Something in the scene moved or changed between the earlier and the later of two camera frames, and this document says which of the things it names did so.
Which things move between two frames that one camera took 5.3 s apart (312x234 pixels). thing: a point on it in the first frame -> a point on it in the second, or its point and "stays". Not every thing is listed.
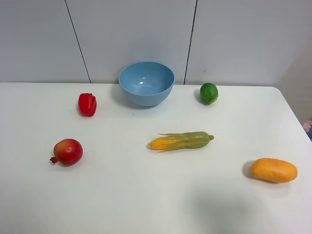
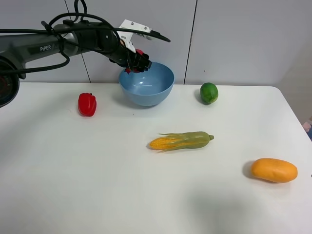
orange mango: (273, 170) stays
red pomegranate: (68, 152) -> (138, 51)
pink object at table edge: (307, 126) stays
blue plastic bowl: (146, 83) stays
